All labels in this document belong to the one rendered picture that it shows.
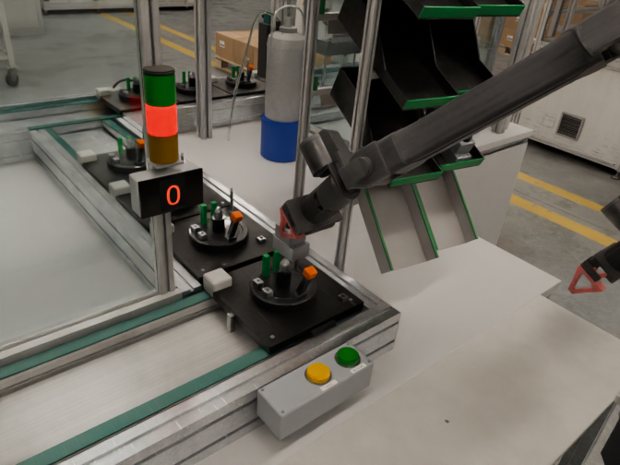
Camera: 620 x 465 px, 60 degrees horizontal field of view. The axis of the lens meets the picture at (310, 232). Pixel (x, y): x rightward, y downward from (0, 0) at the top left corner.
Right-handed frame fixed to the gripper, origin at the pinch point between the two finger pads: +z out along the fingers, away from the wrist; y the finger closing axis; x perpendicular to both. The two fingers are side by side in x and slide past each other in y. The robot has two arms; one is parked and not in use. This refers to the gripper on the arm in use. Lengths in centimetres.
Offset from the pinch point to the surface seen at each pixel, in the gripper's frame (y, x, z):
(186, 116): -41, -77, 90
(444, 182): -48.9, 0.7, 1.4
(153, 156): 21.8, -18.8, -4.0
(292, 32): -60, -71, 35
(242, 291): 7.4, 5.5, 15.2
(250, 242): -4.9, -5.8, 24.6
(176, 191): 18.8, -13.2, 0.0
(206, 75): -45, -82, 71
